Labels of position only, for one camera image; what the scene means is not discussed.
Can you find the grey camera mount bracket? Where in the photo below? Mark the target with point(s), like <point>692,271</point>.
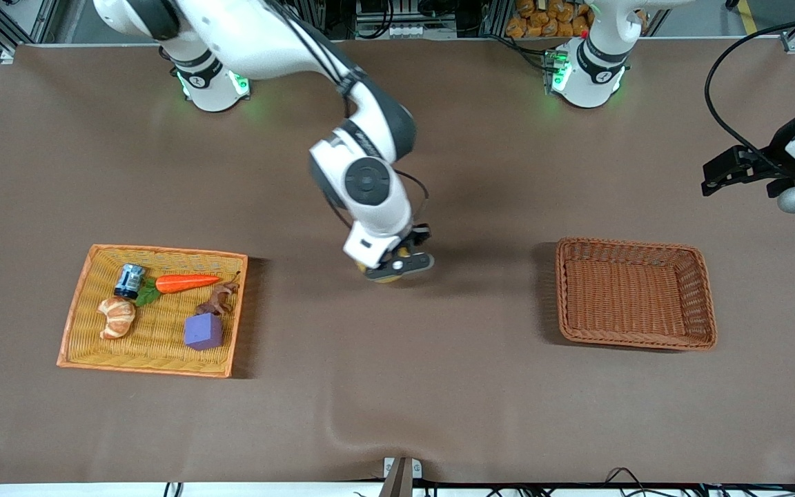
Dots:
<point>401,476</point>

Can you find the toy croissant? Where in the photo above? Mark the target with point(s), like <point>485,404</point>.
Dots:
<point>118,317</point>

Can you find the table cover sheet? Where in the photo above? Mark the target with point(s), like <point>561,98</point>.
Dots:
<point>397,386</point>

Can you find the brown wicker basket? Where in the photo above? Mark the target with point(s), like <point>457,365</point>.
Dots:
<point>635,297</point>

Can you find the yellow wicker tray orange rim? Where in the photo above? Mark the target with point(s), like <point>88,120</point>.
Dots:
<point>156,348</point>

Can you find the orange toy carrot green leaf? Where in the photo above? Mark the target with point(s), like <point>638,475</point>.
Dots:
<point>187,283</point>

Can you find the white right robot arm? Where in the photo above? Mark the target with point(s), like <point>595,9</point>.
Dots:
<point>370,207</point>

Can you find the purple cube block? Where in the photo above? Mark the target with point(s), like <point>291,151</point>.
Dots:
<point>203,333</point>

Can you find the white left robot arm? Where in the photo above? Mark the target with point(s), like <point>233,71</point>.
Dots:
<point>591,76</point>

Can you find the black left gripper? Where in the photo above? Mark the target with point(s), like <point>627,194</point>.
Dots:
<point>769,166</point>

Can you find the brown deer figurine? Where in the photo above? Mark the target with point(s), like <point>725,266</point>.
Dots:
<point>217,301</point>

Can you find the small blue can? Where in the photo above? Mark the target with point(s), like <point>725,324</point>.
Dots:
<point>129,280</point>

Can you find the yellow clear tape roll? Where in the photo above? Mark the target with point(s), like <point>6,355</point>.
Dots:
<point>387,279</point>

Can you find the small white power strip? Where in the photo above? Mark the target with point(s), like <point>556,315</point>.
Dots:
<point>406,31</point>

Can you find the pile of orange packets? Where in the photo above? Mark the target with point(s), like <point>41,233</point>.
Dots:
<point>549,21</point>

